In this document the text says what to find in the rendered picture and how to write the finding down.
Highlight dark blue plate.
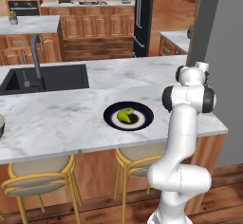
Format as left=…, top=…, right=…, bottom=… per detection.
left=103, top=101, right=155, bottom=132

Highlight green lime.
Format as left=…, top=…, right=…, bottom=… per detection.
left=122, top=106, right=135, bottom=115

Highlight green pear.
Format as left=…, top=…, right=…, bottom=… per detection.
left=116, top=109, right=132, bottom=124

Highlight yellow bar stool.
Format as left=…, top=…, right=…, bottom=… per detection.
left=113, top=142, right=168, bottom=224
left=0, top=154, right=83, bottom=224

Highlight black sink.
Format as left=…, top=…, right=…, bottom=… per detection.
left=0, top=64, right=90, bottom=96

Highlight wooden side cupboard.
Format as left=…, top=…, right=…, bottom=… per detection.
left=159, top=36, right=188, bottom=57

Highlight wooden base cupboards run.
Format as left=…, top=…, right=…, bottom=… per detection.
left=40, top=5, right=136, bottom=62

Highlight black fridge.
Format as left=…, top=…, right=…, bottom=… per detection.
left=132, top=0, right=156, bottom=59

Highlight dark grey tap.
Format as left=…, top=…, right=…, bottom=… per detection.
left=22, top=33, right=47, bottom=89

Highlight dark round object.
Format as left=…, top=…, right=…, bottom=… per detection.
left=186, top=23, right=195, bottom=40

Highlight black hob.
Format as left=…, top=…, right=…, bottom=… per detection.
left=78, top=0, right=108, bottom=7

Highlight wooden island cupboards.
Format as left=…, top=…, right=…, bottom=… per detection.
left=0, top=32, right=63, bottom=66

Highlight black oven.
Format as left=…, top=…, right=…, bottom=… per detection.
left=7, top=0, right=41, bottom=17

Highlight potted plant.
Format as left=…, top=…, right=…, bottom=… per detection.
left=8, top=9, right=19, bottom=26

